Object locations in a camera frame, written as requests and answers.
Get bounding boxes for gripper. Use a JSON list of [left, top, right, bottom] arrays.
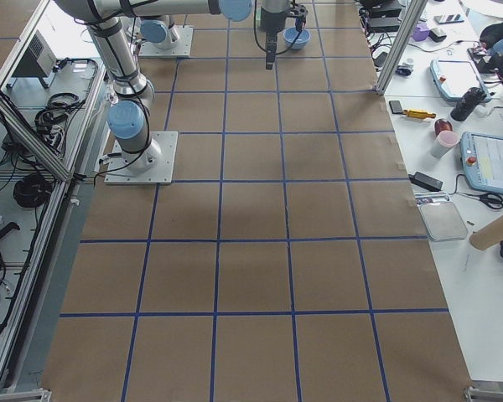
[[261, 8, 288, 70]]

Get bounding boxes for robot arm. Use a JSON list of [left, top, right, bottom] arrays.
[[56, 1, 290, 176], [140, 15, 180, 49]]

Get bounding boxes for blue bowl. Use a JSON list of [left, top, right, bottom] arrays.
[[283, 27, 311, 50]]

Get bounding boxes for black phone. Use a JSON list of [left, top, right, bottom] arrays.
[[388, 100, 404, 115]]

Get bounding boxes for purple box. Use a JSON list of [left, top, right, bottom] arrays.
[[412, 23, 430, 42]]

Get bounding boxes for far teach pendant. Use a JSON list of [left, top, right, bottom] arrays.
[[429, 59, 491, 103]]

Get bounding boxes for teach pendant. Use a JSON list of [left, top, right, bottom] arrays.
[[459, 131, 503, 195], [429, 59, 491, 103]]

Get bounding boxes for red apple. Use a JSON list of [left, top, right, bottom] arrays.
[[434, 118, 453, 137]]

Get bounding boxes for pink lid cup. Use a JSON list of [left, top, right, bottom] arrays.
[[430, 130, 460, 158]]

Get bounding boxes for black power adapter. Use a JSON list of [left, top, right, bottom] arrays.
[[408, 172, 443, 192]]

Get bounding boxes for black water bottle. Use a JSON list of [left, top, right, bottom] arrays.
[[450, 87, 486, 121]]

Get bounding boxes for brown paper table cover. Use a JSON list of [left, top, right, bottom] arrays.
[[0, 0, 474, 402]]

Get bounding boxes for grey electronics box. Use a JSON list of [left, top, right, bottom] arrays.
[[7, 30, 57, 89]]

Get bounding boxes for near teach pendant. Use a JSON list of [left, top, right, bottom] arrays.
[[459, 131, 503, 195]]

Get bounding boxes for cardboard tube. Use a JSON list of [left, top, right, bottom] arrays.
[[469, 214, 503, 250]]

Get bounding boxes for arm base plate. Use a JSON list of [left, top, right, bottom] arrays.
[[139, 21, 194, 59], [104, 131, 179, 185]]

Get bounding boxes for aluminium frame post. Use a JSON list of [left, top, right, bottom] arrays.
[[374, 0, 427, 95]]

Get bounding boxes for black handled scissors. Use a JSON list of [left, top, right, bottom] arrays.
[[465, 193, 503, 210]]

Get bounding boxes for black coiled cable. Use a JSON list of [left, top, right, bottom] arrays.
[[13, 172, 53, 209]]

